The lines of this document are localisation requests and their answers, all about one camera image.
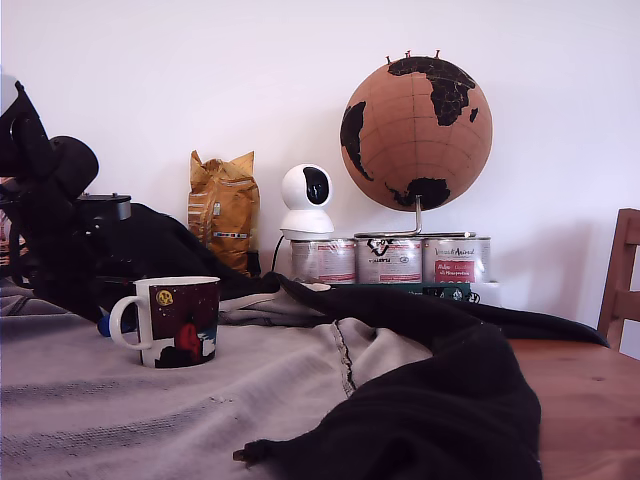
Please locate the silver can with script label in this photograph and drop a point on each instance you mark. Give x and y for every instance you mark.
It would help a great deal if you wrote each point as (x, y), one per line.
(457, 262)

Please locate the grey gripper camera box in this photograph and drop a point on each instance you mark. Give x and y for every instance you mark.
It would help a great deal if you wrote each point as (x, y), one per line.
(107, 207)

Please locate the yellow paper bag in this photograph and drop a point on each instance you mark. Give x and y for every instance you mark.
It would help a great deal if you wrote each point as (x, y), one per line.
(225, 215)

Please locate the white dome security camera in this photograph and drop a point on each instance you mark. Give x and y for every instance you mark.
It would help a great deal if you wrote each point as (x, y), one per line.
(300, 200)

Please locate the black power adapter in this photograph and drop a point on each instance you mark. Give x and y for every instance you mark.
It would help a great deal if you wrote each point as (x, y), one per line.
(254, 262)

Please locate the silver can with red label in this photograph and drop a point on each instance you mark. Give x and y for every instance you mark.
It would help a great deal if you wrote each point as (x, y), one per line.
(322, 262)

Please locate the red picture coffee mug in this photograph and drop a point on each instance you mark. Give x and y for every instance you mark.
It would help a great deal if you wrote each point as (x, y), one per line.
(185, 325)

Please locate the blue coffee capsule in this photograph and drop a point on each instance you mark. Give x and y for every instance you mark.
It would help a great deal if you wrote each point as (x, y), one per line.
(103, 326)

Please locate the silver can with black logo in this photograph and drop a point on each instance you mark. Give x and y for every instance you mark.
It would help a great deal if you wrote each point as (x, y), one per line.
(390, 262)

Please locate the cork globe on metal stand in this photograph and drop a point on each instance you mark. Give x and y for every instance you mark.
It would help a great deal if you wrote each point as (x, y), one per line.
(415, 135)

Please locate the black and grey sweatshirt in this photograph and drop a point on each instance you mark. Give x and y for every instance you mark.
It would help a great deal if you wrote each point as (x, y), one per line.
(440, 400)

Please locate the wooden chair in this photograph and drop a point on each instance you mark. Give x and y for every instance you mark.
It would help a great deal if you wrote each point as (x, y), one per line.
(625, 280)

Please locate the dark green flat box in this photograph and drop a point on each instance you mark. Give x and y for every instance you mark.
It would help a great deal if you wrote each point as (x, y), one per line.
(400, 290)

